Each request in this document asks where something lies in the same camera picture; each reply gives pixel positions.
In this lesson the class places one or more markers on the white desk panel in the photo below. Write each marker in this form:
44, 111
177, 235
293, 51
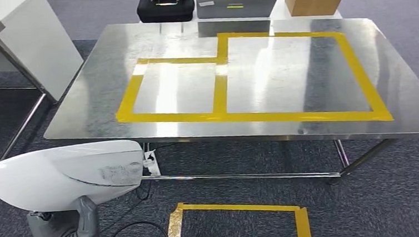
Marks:
42, 51

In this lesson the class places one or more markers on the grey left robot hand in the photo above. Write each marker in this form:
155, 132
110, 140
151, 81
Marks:
62, 231

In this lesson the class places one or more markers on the white plastic car part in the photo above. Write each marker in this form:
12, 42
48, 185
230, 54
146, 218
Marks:
44, 181

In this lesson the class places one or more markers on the white table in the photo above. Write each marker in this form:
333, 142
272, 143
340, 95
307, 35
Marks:
282, 12

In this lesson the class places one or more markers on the black carrying case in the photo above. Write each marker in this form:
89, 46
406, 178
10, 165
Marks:
165, 11

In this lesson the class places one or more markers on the white power strip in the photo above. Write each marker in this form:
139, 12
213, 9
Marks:
153, 166

